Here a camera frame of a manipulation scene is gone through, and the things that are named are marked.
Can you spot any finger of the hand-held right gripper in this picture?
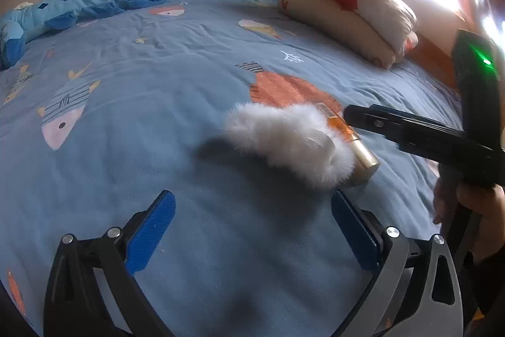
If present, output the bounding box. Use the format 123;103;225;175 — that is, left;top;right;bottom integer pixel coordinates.
344;105;496;175
369;104;468;135

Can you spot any person's right hand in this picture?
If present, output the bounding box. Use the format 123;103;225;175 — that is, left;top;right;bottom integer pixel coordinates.
432;177;505;267

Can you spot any white fluffy hair clip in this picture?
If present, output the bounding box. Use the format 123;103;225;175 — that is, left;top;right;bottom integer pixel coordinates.
223;102;358;190

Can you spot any orange bottle with gold cap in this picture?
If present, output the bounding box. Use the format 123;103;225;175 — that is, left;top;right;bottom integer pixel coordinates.
316;103;382;188

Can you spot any plain beige pillow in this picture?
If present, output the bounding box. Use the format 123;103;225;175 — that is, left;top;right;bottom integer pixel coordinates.
281;0;419;70

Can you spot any blue fish print bedsheet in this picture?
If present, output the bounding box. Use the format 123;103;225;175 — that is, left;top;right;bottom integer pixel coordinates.
0;0;467;337

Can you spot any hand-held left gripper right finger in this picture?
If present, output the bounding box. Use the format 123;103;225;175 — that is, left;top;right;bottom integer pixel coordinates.
330;190;464;337

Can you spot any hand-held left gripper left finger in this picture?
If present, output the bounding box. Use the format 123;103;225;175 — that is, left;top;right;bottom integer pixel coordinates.
43;190;177;337

